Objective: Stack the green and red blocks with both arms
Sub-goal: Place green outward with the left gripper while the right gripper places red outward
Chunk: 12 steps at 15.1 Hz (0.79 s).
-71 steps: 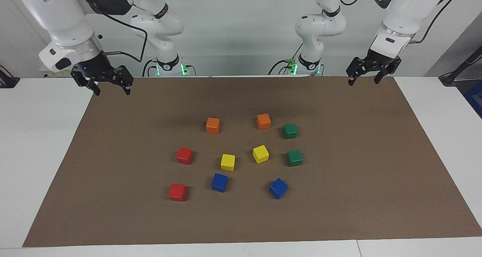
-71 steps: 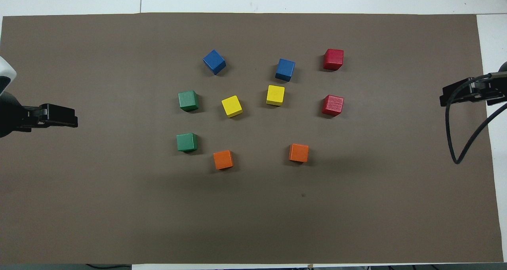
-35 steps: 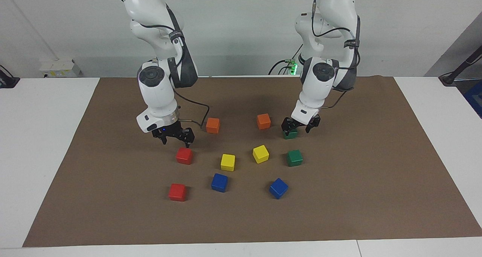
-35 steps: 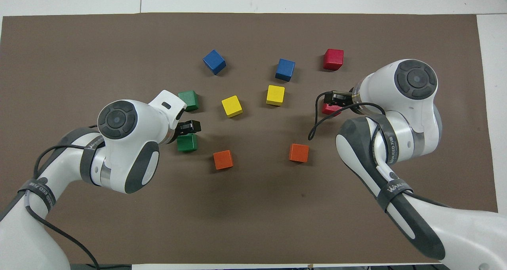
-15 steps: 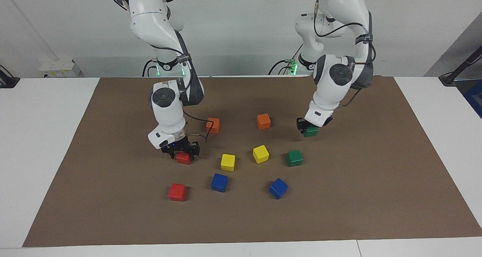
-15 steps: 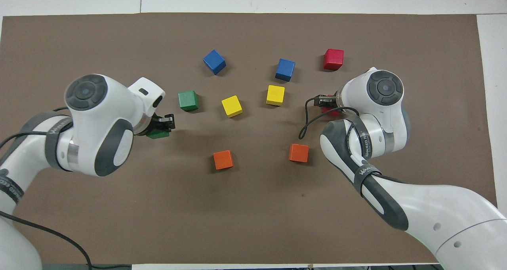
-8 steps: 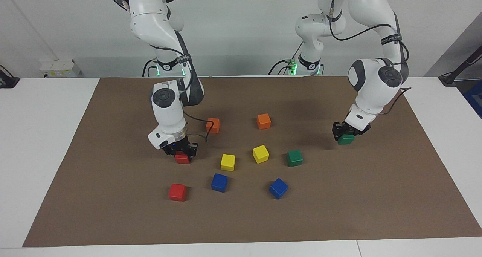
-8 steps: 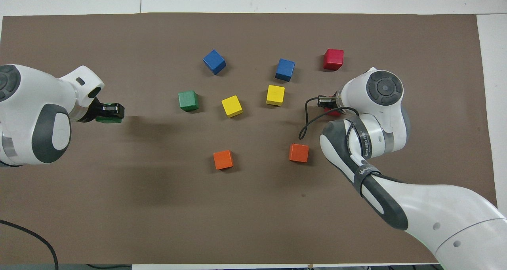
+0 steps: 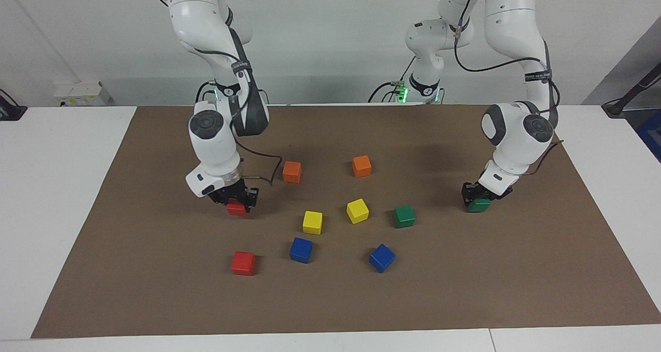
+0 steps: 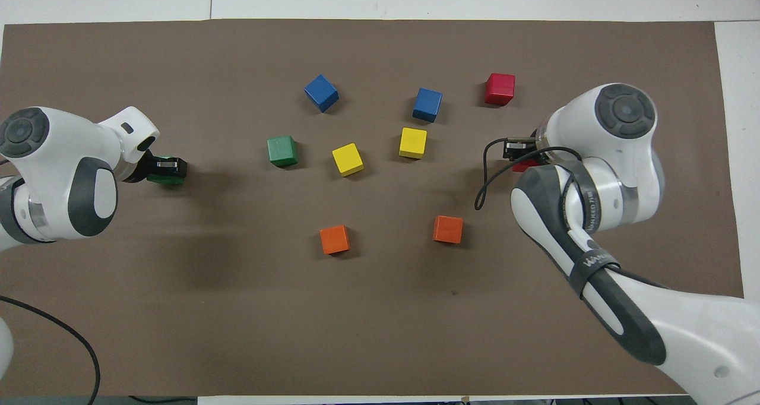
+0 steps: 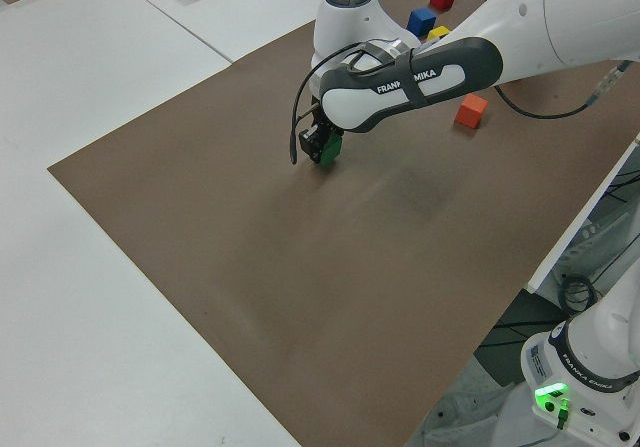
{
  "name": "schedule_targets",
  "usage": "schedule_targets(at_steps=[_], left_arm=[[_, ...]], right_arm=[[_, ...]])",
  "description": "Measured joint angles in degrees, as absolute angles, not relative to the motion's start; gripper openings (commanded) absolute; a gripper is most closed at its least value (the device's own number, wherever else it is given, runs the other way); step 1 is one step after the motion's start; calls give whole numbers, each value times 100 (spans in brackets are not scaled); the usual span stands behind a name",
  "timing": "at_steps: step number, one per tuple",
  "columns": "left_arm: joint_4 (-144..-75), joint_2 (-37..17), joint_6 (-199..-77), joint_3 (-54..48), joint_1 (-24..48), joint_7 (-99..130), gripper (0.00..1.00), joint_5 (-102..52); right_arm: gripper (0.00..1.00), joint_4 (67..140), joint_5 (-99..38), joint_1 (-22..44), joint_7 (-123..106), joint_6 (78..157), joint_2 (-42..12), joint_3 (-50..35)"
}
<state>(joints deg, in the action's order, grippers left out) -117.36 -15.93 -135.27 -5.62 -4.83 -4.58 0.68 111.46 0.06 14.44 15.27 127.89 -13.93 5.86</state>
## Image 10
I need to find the black cable off table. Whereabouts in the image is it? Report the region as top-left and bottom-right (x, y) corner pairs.
(128, 395), (198, 405)

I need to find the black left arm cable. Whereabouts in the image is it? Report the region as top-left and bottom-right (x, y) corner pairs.
(0, 295), (102, 405)

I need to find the orange wooden cube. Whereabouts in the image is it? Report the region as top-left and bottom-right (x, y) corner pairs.
(432, 215), (464, 245)
(319, 224), (351, 255)

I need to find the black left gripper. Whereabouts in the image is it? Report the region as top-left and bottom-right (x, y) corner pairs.
(121, 148), (189, 185)

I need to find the yellow wooden cube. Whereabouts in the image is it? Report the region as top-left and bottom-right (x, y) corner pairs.
(398, 127), (428, 160)
(331, 143), (365, 177)

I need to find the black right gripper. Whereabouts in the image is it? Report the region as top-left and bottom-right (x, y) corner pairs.
(503, 137), (540, 163)

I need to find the blue wooden cube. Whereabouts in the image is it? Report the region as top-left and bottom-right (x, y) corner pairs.
(304, 74), (340, 113)
(413, 87), (444, 123)

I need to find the brown table mat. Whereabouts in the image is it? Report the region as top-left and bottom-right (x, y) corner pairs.
(0, 18), (745, 398)

